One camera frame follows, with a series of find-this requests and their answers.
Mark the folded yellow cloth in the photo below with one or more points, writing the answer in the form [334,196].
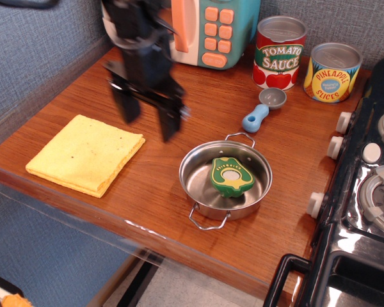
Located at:
[86,155]

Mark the white stove knob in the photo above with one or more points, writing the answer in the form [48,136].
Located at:
[334,147]
[314,204]
[343,122]

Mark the small steel pan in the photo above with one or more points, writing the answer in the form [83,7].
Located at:
[211,211]

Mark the white stove knob bottom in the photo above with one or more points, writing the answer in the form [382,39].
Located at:
[314,204]

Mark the pineapple slices can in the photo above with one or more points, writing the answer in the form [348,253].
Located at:
[332,71]

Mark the white round stove button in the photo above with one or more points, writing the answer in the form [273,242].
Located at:
[371,153]

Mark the white stove knob top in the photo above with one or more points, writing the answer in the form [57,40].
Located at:
[343,122]

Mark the blue grey measuring spoon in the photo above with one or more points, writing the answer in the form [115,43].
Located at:
[270,99]

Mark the tomato sauce can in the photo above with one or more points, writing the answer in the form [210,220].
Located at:
[278,51]

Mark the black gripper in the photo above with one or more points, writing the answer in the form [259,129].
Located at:
[144,75]

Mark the black toy stove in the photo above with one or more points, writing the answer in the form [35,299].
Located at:
[346,267]

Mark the green toy pepper half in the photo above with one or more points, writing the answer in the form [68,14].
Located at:
[230,178]

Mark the white stove knob middle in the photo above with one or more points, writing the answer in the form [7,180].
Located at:
[334,147]

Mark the orange object bottom left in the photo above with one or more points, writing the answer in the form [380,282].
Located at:
[15,300]

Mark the teal toy microwave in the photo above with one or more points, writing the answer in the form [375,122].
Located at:
[209,34]

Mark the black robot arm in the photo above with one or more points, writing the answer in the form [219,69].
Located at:
[46,45]

